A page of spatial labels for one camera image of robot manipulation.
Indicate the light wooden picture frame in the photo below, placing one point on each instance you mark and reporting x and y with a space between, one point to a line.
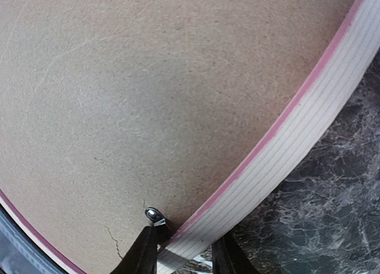
297 152

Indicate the brown cardboard backing board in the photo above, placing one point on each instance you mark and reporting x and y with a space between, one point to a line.
148 92

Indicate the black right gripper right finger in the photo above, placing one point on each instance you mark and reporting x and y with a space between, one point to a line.
228 257

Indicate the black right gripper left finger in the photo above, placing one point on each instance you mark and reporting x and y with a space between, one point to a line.
141 258

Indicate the metal turn clip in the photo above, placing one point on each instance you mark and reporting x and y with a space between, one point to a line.
155 216

